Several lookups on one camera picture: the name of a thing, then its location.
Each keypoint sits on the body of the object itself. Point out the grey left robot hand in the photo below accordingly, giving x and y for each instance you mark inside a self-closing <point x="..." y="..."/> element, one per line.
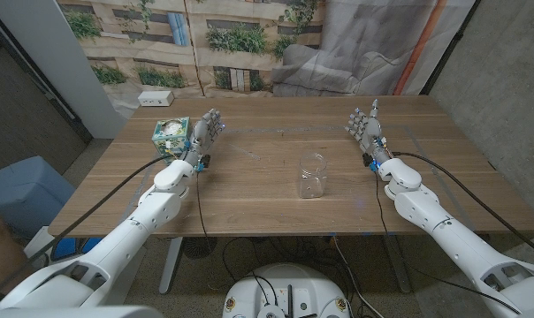
<point x="205" y="132"/>

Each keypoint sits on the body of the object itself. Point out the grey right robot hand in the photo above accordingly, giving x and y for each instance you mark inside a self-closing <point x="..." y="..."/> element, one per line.
<point x="373" y="132"/>

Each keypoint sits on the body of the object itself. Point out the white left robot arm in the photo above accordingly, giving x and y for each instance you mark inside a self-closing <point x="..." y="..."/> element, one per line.
<point x="116" y="238"/>

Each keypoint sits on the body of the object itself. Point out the clear plastic beaker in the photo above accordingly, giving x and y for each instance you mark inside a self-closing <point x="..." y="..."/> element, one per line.
<point x="312" y="185"/>

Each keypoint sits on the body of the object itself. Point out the green floral tissue box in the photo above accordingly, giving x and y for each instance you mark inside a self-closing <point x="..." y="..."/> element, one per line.
<point x="172" y="139"/>

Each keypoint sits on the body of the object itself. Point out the white power strip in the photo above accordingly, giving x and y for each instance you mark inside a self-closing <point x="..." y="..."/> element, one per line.
<point x="155" y="98"/>

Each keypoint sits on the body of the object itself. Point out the printed fabric backdrop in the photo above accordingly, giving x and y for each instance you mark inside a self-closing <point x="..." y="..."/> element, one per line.
<point x="249" y="66"/>

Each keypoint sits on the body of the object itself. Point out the black backdrop stand pole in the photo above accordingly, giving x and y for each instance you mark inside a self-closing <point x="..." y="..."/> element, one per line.
<point x="448" y="48"/>

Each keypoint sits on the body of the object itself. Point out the black round vented device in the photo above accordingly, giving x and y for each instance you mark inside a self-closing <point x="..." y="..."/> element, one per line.
<point x="198" y="248"/>

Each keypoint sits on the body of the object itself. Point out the grey table leg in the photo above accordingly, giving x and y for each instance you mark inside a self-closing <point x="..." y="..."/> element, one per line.
<point x="399" y="269"/>

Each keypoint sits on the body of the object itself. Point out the white table leg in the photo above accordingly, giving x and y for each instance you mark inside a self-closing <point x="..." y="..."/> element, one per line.
<point x="170" y="269"/>

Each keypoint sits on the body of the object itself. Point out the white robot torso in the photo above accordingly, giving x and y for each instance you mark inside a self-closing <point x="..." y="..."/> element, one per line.
<point x="287" y="287"/>

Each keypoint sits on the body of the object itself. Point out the white cart with blue panels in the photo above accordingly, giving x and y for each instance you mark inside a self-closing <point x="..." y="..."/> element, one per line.
<point x="72" y="247"/>

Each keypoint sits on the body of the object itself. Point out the blue plastic bin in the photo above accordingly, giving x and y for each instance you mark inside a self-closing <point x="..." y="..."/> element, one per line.
<point x="24" y="194"/>

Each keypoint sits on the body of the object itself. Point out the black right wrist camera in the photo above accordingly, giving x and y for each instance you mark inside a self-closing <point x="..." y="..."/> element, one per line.
<point x="367" y="160"/>

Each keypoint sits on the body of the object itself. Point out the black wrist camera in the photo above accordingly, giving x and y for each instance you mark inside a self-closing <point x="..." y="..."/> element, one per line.
<point x="204" y="161"/>
<point x="367" y="160"/>

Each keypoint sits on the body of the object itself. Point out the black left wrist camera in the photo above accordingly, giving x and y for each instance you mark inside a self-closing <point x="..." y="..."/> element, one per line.
<point x="204" y="161"/>

